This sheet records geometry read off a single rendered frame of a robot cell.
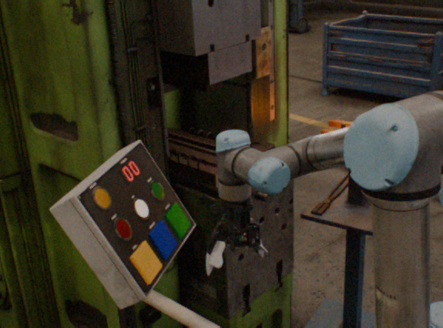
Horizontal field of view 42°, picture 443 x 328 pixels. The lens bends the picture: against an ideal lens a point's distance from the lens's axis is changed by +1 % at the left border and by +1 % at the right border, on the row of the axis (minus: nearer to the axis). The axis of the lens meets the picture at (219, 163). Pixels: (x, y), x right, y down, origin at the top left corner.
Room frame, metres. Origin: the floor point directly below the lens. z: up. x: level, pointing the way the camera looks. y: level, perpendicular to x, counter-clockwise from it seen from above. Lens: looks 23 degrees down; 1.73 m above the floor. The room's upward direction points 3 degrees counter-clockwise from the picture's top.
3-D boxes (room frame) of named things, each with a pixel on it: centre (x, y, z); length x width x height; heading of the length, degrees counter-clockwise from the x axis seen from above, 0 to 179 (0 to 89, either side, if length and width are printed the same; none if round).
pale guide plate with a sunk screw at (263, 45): (2.05, -0.17, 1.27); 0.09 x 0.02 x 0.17; 137
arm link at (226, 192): (1.19, -0.04, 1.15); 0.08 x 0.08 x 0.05
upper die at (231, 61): (1.88, 0.10, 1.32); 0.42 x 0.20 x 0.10; 47
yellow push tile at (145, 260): (1.13, 0.18, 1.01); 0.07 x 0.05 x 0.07; 162
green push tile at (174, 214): (1.32, 0.12, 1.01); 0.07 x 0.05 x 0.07; 162
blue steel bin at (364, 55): (5.55, -1.76, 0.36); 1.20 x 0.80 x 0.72; 45
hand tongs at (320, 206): (2.17, -0.52, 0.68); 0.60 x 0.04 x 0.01; 147
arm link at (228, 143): (1.19, -0.03, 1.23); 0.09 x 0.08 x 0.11; 32
